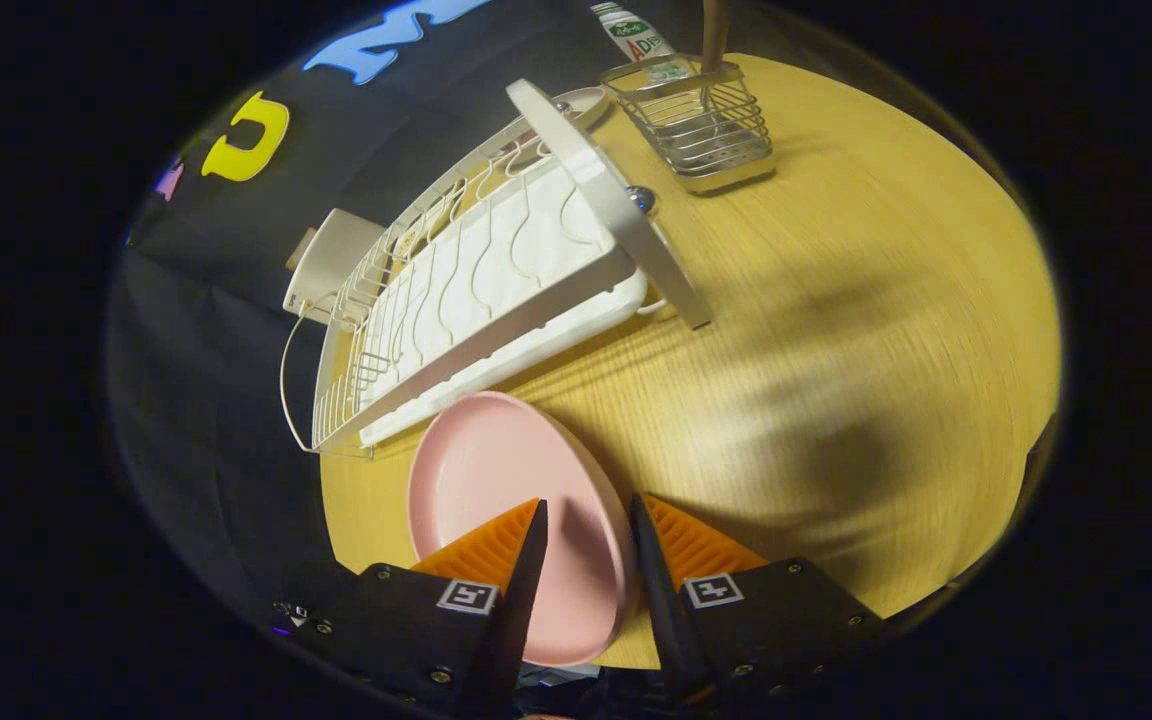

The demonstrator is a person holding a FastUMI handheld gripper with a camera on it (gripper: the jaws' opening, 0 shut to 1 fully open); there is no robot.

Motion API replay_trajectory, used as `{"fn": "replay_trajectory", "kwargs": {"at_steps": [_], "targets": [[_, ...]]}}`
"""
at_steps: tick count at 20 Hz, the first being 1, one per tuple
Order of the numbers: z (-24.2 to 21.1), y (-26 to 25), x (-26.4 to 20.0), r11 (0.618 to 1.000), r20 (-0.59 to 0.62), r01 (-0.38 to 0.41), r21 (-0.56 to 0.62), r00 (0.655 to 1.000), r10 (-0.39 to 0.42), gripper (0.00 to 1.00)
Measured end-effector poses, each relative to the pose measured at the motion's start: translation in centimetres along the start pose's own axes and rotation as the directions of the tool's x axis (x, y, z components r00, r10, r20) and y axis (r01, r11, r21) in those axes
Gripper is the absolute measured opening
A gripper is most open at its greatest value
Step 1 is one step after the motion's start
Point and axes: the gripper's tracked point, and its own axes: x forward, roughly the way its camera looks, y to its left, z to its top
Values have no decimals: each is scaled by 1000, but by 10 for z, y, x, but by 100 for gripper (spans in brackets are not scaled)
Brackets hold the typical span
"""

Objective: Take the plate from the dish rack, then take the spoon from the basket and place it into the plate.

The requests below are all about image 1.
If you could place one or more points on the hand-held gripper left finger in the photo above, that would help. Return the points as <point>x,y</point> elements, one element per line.
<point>521,610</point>

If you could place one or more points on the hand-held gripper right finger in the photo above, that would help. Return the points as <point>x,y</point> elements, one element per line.
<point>658,600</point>

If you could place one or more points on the pink plate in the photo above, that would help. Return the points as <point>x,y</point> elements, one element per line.
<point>496,470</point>

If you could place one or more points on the brown wooden spoon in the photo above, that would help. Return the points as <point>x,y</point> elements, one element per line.
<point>714,35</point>

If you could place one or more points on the beige round plate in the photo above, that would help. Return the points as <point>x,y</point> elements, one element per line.
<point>591,100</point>

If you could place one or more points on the white drip tray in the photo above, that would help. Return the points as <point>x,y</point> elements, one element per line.
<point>496,347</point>

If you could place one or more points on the white toaster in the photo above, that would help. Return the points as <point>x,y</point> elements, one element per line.
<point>336,260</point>

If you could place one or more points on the black backdrop cloth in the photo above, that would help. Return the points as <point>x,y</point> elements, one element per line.
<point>236,300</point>

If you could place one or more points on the toast slice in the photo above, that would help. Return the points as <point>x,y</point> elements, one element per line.
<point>301,250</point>

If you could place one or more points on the white drink bottle green label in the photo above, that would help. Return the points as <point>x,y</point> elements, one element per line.
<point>636,40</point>

